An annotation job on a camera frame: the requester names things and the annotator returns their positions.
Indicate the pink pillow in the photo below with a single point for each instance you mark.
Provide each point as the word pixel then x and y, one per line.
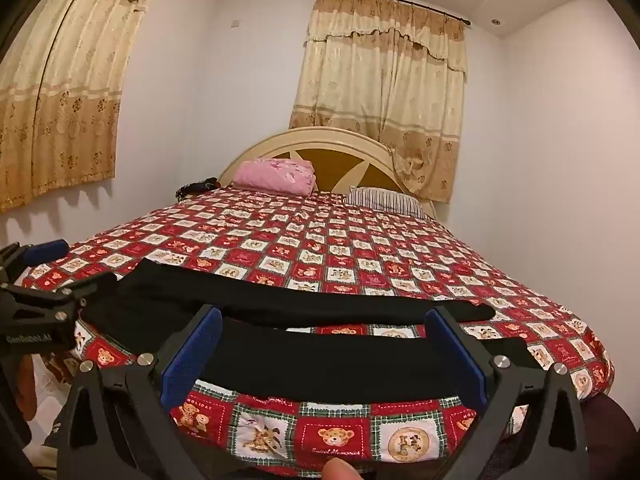
pixel 277 175

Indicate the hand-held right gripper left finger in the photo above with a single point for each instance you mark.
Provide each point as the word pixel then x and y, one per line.
pixel 192 355

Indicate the wide beige floral curtain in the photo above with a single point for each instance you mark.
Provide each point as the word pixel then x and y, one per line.
pixel 65 85

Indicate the orange cloth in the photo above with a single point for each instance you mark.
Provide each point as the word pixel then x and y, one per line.
pixel 25 390

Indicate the striped pillow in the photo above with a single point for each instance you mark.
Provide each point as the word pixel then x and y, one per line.
pixel 385 197

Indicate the cream wooden headboard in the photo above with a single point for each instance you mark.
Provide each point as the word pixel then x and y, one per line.
pixel 320 157

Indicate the black pants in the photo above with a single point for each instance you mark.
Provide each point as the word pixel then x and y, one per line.
pixel 320 360

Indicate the person's right hand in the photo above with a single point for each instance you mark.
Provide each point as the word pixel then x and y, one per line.
pixel 339 471

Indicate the dark bedside object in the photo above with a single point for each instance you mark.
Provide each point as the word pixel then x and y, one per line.
pixel 197 187

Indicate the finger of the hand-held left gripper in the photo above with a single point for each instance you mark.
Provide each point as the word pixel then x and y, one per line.
pixel 47 252
pixel 92 287

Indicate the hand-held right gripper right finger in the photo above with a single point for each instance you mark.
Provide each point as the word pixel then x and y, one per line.
pixel 457 355

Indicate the narrow beige floral curtain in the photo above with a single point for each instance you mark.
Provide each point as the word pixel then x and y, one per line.
pixel 385 90

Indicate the dark curtain rod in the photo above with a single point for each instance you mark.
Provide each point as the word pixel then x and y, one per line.
pixel 400 2

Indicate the red printed bedspread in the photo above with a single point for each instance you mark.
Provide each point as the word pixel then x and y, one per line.
pixel 350 250

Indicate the dark maroon cloth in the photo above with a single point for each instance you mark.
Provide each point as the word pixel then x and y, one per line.
pixel 612 440

